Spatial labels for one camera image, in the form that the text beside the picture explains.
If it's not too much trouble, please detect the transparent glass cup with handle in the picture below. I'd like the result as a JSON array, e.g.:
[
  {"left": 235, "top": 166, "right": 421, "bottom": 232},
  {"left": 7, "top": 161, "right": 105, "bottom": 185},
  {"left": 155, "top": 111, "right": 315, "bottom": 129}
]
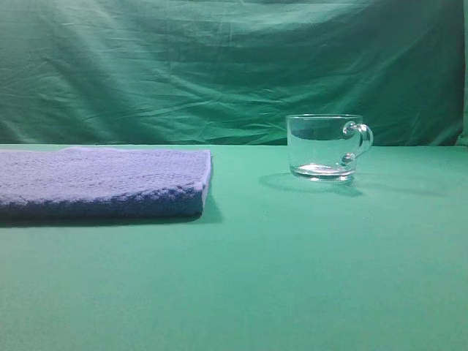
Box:
[{"left": 285, "top": 114, "right": 374, "bottom": 181}]

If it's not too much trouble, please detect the folded blue towel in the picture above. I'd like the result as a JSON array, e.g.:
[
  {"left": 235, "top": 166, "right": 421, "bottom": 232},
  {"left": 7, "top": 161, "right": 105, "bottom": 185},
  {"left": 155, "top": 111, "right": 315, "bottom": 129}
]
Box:
[{"left": 1, "top": 147, "right": 211, "bottom": 220}]

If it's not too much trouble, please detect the green backdrop cloth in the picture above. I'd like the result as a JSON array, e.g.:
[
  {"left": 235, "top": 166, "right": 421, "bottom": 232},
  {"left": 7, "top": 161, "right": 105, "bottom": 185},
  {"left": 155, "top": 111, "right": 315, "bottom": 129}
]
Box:
[{"left": 1, "top": 1, "right": 467, "bottom": 146}]

